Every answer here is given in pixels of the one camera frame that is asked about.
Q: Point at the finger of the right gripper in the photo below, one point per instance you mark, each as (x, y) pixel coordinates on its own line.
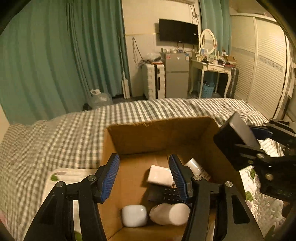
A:
(280, 131)
(261, 155)

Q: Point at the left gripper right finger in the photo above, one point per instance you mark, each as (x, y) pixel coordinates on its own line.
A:
(218, 211)

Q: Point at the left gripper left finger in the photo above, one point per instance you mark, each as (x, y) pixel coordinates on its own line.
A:
(55, 218)

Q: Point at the grey 65w charger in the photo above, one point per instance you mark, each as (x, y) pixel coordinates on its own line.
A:
(237, 142)

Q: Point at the white cylindrical bottle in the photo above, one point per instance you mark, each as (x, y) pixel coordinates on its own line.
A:
(170, 214)

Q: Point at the white red tube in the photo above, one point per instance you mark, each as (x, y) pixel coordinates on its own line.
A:
(197, 169)

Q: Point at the light blue earbuds case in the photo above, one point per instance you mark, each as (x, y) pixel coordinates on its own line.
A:
(134, 216)

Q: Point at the white square charger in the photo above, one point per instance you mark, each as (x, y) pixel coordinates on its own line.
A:
(160, 176)

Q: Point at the white louvered wardrobe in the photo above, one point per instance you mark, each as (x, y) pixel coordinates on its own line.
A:
(262, 51)

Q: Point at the grey checkered blanket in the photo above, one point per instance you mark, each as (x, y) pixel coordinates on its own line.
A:
(30, 152)

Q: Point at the black remote control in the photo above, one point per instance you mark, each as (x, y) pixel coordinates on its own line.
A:
(162, 194)

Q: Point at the blue plastic basket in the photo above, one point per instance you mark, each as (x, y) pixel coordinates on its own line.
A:
(207, 89)

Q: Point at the brown cardboard box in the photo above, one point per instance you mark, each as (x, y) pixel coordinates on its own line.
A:
(140, 145)

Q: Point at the white dressing table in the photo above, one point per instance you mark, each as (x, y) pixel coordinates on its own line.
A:
(208, 67)

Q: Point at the oval white mirror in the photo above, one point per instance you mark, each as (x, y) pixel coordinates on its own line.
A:
(207, 42)

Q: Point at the grey small refrigerator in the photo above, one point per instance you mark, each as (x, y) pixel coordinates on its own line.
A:
(177, 74)

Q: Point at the clear water jug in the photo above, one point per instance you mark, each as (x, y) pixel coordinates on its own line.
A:
(99, 99)

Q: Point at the white suitcase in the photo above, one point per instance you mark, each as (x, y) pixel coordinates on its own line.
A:
(153, 76)

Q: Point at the green right curtain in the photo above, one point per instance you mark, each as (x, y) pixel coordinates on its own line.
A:
(215, 15)

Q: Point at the white flat mop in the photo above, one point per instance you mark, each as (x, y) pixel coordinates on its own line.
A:
(124, 81)

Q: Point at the large green curtain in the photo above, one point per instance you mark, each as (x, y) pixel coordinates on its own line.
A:
(53, 53)

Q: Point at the black wall television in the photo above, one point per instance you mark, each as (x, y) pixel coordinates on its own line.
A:
(177, 31)

